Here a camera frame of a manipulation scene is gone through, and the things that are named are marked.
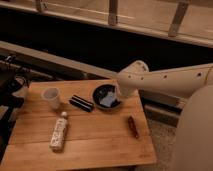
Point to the black equipment with cables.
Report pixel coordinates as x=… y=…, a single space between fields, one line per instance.
x=14 y=84

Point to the red pocket knife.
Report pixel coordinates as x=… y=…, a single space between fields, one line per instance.
x=132 y=127

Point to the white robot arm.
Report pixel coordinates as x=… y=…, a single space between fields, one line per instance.
x=190 y=89

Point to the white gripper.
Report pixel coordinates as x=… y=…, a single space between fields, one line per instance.
x=123 y=92

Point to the black bowl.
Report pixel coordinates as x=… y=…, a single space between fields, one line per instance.
x=100 y=92

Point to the blue cloth in bowl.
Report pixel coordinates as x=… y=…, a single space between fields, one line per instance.
x=108 y=100

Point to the wooden table board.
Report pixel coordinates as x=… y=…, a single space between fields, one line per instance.
x=94 y=140

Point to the black striped eraser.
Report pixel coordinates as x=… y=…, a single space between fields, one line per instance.
x=81 y=103

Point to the metal window rail frame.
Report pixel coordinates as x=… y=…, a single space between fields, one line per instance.
x=188 y=21

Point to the white labelled bottle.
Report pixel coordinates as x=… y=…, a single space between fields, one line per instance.
x=56 y=143

